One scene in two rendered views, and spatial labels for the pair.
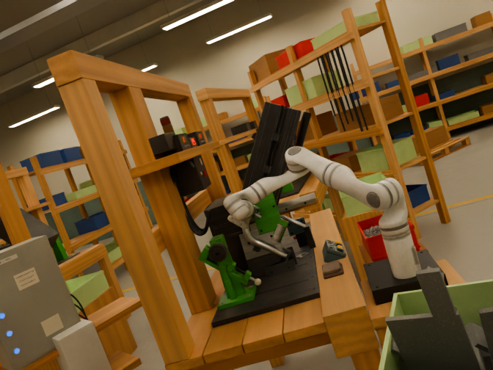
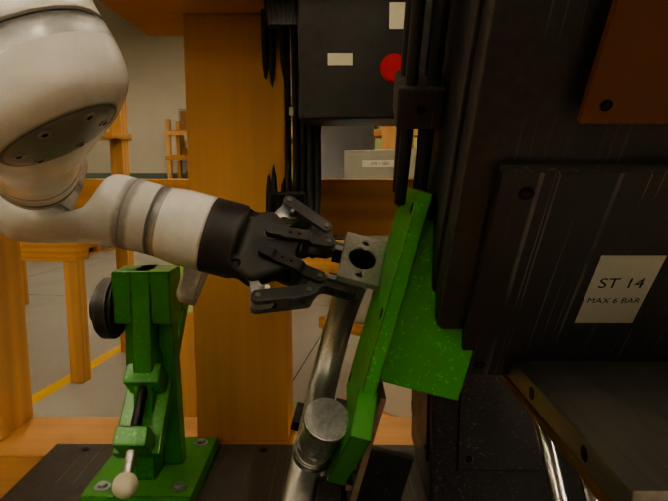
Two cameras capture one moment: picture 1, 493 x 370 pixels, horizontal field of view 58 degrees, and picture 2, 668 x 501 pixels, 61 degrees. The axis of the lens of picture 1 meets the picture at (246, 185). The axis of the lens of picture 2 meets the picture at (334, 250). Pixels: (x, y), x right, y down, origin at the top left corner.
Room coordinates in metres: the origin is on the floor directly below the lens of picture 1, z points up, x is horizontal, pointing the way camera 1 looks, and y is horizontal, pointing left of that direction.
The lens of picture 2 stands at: (1.89, -0.53, 1.29)
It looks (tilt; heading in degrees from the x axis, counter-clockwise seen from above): 8 degrees down; 82
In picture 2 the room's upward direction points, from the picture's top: straight up
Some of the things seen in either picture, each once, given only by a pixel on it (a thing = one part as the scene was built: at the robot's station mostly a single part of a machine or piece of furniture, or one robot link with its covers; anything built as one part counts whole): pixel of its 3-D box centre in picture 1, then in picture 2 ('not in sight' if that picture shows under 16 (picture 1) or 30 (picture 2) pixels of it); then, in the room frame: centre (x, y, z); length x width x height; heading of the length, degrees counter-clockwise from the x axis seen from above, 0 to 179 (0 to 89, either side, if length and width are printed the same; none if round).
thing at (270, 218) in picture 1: (265, 208); (418, 303); (2.04, -0.05, 1.17); 0.13 x 0.12 x 0.20; 171
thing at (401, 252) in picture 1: (400, 249); not in sight; (1.45, -0.42, 0.99); 0.09 x 0.09 x 0.17; 76
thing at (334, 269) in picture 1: (332, 269); not in sight; (1.69, -0.21, 0.91); 0.10 x 0.08 x 0.03; 169
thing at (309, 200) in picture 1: (278, 209); (607, 379); (2.18, -0.11, 1.11); 0.39 x 0.16 x 0.03; 81
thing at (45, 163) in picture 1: (95, 210); not in sight; (7.58, 2.57, 1.14); 2.45 x 0.55 x 2.28; 163
